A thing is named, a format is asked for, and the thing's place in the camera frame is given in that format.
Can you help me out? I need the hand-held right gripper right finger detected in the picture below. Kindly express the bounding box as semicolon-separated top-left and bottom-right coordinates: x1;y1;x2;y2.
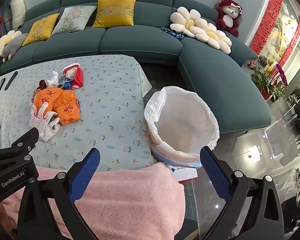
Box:
200;146;285;240

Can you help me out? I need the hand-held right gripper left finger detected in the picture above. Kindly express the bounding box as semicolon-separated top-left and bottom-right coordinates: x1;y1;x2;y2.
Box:
17;147;101;240

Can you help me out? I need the trash bin with white liner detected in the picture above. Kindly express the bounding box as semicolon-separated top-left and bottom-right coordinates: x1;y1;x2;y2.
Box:
144;86;220;168

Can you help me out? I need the red edged white box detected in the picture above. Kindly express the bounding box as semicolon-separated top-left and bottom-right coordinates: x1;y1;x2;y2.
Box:
170;167;199;183

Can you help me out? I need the pink fleece blanket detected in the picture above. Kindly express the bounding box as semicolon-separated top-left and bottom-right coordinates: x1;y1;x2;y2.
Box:
0;162;186;240

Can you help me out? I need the blue face mask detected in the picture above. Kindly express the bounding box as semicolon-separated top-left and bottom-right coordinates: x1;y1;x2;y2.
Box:
59;76;74;89

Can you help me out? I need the red and white carton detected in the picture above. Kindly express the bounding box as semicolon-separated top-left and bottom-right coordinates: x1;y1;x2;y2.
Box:
62;63;84;90

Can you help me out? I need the grey plush mouse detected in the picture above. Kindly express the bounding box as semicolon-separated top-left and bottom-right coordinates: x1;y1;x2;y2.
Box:
1;33;28;63

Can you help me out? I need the white flower cushion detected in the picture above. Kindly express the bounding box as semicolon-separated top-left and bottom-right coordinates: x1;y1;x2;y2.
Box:
0;30;22;57
169;6;207;37
190;17;232;54

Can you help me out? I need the green potted plant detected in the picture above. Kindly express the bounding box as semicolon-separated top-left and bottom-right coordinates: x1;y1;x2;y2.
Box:
250;64;278;100

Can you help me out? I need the yellow embroidered cushion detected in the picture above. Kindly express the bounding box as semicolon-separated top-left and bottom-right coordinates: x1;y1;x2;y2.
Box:
22;13;60;47
92;0;137;28

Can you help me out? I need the purple orchid plant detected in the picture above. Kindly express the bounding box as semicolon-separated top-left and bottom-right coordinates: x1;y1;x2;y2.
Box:
275;64;289;98

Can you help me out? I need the white plush animal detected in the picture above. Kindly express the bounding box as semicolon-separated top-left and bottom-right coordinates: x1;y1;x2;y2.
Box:
9;0;27;30

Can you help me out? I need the yellow gourd ornament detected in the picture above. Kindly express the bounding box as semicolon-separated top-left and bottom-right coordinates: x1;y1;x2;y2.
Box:
265;58;275;74

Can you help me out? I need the light blue embroidered cushion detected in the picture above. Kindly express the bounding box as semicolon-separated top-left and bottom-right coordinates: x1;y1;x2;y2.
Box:
51;5;97;36

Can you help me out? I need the blue patterned scrunchie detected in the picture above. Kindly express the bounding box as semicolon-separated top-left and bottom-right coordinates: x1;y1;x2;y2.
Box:
161;27;185;40

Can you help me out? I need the teal sectional sofa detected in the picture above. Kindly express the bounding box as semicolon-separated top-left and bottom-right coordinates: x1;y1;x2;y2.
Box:
0;0;273;134

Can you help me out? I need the red teddy bear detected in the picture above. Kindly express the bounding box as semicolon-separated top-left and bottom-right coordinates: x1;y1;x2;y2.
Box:
216;0;243;37

